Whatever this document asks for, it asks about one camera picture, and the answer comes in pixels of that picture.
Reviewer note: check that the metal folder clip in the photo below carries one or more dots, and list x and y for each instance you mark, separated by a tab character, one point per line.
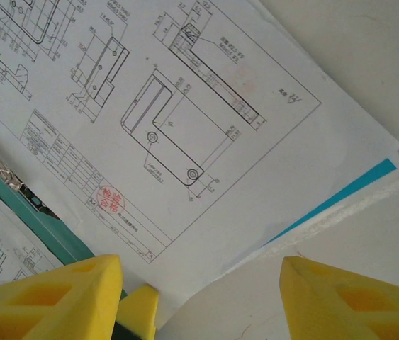
11	177

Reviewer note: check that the blue paper sheet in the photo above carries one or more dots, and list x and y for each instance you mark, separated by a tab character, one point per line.
344	196

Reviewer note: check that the green folder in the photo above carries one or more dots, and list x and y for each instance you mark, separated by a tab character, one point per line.
43	226

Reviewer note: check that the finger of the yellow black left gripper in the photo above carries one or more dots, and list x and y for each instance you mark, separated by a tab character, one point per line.
139	311

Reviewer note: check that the drawing sheet with red stamp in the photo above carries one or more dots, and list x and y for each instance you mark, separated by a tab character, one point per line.
199	106

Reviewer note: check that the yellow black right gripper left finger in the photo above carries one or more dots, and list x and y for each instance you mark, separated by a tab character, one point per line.
43	304

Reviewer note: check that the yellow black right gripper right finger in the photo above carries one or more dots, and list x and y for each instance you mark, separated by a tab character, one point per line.
355	304

